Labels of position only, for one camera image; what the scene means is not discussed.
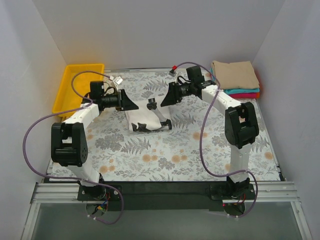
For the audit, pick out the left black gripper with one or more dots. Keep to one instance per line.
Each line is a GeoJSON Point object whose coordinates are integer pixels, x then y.
{"type": "Point", "coordinates": [122, 100]}

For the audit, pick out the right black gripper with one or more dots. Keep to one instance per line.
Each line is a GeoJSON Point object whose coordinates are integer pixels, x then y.
{"type": "Point", "coordinates": [173, 92]}

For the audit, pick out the white t shirt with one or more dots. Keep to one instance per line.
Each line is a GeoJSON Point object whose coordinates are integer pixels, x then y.
{"type": "Point", "coordinates": [150, 116]}

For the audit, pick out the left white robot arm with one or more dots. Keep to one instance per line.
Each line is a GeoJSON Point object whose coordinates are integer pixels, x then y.
{"type": "Point", "coordinates": [68, 139]}

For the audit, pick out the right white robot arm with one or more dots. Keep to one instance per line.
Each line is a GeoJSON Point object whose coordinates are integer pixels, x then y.
{"type": "Point", "coordinates": [240, 122]}

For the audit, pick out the floral patterned table mat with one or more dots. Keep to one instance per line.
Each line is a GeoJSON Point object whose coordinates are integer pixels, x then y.
{"type": "Point", "coordinates": [170, 155]}

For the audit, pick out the teal folded t shirt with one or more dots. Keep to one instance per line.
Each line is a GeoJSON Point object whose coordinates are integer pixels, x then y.
{"type": "Point", "coordinates": [237, 90]}

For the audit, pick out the yellow plastic bin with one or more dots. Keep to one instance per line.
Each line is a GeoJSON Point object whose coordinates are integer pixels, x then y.
{"type": "Point", "coordinates": [76, 76]}

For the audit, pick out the pink folded t shirt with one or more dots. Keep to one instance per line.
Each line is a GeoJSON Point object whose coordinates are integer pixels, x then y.
{"type": "Point", "coordinates": [240, 95]}

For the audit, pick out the beige folded t shirt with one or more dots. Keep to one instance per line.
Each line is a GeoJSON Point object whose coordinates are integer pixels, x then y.
{"type": "Point", "coordinates": [215, 63]}

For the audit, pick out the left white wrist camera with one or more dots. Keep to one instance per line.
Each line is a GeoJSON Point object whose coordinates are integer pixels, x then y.
{"type": "Point", "coordinates": [117, 80]}

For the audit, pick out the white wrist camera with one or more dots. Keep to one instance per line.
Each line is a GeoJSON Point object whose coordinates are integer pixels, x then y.
{"type": "Point", "coordinates": [172, 72]}
{"type": "Point", "coordinates": [117, 80]}

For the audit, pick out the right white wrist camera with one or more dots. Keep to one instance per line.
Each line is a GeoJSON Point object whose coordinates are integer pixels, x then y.
{"type": "Point", "coordinates": [172, 72]}

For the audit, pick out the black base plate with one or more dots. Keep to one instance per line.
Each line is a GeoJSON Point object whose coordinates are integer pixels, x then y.
{"type": "Point", "coordinates": [167, 195]}

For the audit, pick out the aluminium frame rail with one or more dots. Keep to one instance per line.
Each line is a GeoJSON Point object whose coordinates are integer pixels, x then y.
{"type": "Point", "coordinates": [56, 214]}

